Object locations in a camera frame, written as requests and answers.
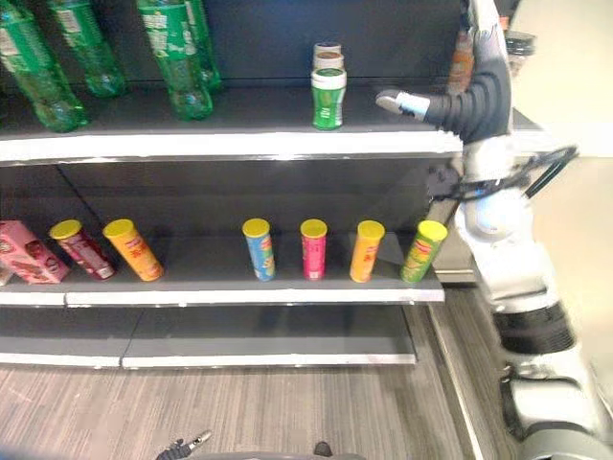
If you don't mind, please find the pink chips can yellow lid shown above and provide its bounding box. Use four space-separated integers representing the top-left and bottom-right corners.
299 218 329 282

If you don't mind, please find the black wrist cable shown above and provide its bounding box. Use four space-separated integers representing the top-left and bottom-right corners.
428 145 579 202

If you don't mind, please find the orange chips can yellow lid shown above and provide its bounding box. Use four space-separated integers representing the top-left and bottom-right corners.
349 219 386 284
102 218 166 283

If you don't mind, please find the red chips can yellow lid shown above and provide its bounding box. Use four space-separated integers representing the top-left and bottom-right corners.
48 218 117 281

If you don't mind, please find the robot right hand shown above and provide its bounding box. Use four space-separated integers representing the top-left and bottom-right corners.
375 0 514 145

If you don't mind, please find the green jar white lid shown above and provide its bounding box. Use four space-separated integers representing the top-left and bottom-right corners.
310 66 348 131

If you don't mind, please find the grey shelf board white edge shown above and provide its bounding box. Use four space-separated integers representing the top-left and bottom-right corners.
64 230 446 309
0 267 68 309
121 306 419 370
0 306 145 370

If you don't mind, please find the clear jar black lid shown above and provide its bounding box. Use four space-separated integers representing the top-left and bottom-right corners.
504 30 537 79

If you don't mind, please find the green chips can yellow lid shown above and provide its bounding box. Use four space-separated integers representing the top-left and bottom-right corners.
398 219 449 285

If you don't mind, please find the pink snack box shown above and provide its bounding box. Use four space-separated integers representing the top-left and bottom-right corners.
0 219 73 286

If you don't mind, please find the orange snack bottle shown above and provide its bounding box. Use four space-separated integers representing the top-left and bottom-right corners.
448 29 477 93

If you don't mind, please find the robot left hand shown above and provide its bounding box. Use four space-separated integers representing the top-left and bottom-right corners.
155 429 213 460

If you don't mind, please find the brown-lidded white jar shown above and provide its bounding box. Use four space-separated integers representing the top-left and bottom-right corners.
313 51 346 71

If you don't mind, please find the blue chips can yellow lid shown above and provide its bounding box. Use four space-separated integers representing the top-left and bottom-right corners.
241 218 278 283

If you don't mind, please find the green plastic soda bottle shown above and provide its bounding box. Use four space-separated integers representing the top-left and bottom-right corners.
47 0 128 100
0 0 91 134
184 0 224 95
135 0 215 122

